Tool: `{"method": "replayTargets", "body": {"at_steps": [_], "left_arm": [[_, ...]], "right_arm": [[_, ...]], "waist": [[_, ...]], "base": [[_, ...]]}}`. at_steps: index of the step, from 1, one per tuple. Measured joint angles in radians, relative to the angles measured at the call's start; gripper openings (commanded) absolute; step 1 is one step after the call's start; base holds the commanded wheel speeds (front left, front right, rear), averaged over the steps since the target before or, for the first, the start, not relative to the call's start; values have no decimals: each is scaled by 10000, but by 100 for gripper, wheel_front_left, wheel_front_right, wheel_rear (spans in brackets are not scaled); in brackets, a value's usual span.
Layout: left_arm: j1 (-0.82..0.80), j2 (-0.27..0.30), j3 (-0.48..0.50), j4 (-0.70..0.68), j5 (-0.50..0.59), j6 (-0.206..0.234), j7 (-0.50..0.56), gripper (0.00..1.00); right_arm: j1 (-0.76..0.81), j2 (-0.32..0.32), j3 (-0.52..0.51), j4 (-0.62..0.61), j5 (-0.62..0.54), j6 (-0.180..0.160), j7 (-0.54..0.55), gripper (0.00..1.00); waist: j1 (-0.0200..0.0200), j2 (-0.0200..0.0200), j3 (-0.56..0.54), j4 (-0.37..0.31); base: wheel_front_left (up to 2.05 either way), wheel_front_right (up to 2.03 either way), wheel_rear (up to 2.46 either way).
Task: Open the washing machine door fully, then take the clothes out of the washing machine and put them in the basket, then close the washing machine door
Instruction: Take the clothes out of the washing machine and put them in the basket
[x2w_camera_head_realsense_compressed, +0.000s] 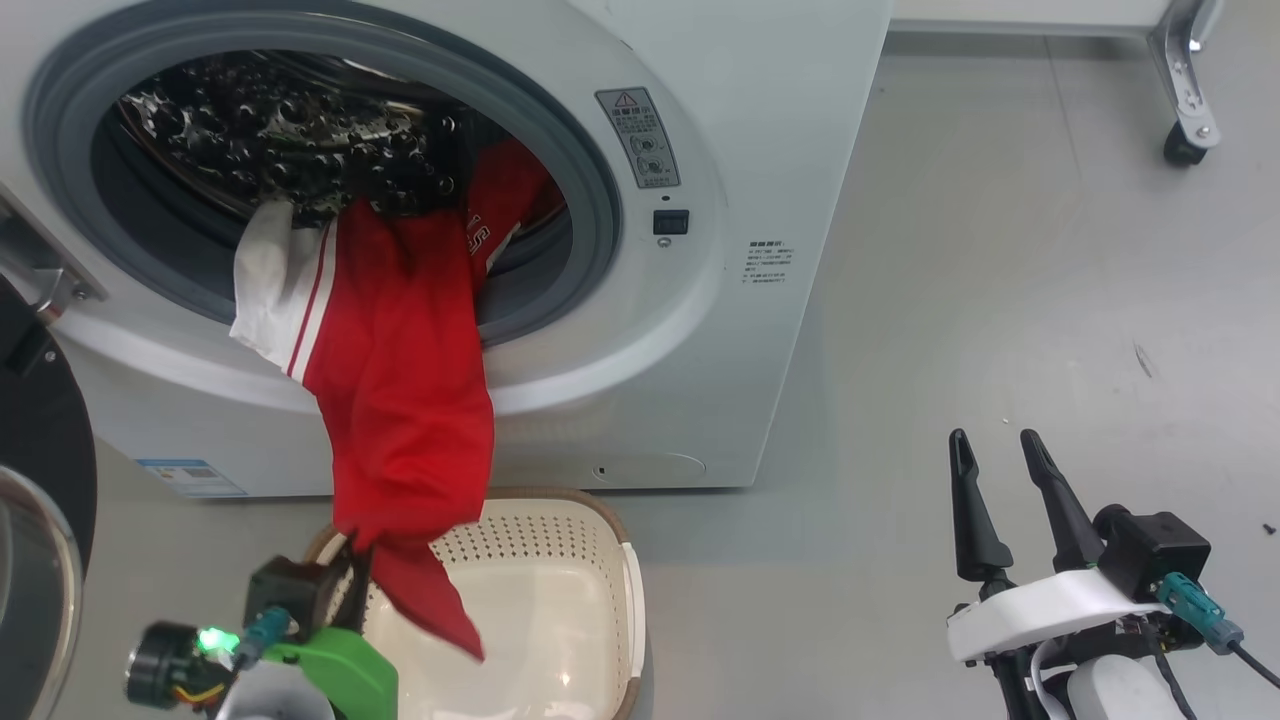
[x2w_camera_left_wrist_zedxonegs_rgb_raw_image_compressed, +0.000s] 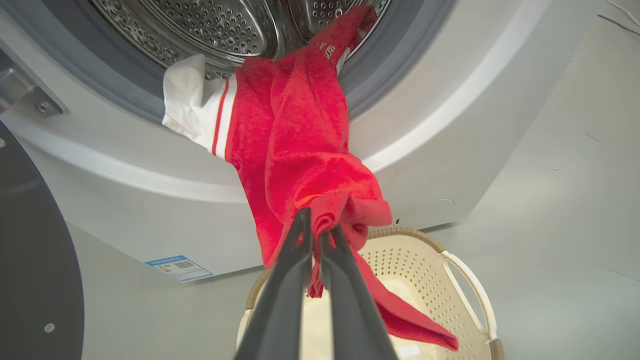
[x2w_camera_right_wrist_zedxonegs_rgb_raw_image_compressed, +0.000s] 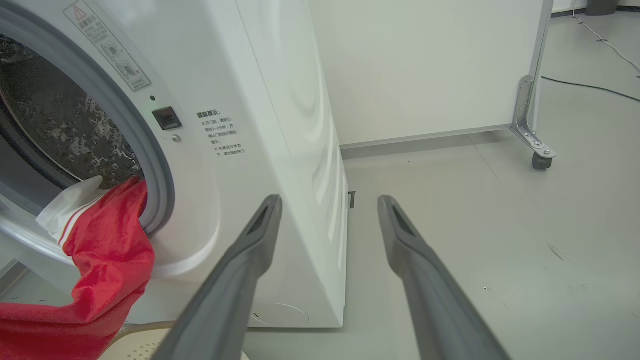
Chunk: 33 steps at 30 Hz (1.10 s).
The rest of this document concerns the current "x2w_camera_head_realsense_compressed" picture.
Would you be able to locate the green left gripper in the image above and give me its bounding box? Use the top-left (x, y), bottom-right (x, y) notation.
top-left (124, 540), bottom-right (399, 720)

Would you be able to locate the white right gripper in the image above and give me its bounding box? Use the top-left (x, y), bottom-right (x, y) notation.
top-left (946, 428), bottom-right (1206, 720)

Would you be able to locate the red and white garment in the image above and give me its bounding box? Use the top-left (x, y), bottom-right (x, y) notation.
top-left (228, 138), bottom-right (566, 663)

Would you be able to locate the dark round glass washer door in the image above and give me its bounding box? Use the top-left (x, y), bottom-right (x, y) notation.
top-left (0, 275), bottom-right (99, 720)

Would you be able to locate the cream perforated basket brown rim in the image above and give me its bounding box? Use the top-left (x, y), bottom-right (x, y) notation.
top-left (303, 487), bottom-right (648, 720)

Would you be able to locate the white front-load washing machine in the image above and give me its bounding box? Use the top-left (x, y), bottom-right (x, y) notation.
top-left (0, 0), bottom-right (894, 499)

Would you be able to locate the silver metal door hinge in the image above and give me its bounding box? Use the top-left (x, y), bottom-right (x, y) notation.
top-left (0, 185), bottom-right (108, 323)

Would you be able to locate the perforated steel washer drum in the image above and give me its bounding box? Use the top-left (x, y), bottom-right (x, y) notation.
top-left (115, 50), bottom-right (576, 271)

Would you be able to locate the blue energy label sticker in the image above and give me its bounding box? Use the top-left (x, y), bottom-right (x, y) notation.
top-left (135, 458), bottom-right (248, 499)

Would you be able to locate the black caster wheel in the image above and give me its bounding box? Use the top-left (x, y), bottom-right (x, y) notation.
top-left (1163, 122), bottom-right (1208, 167)

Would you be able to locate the silver metal cart leg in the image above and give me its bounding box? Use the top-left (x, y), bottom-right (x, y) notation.
top-left (1148, 0), bottom-right (1226, 146)

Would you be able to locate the white cart panel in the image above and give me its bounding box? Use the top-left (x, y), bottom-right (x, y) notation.
top-left (890, 0), bottom-right (1173, 39)

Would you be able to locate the grey warning sticker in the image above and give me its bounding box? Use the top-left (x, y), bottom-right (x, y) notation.
top-left (596, 87), bottom-right (682, 190)

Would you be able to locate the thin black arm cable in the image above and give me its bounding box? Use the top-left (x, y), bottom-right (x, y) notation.
top-left (1148, 635), bottom-right (1193, 720)

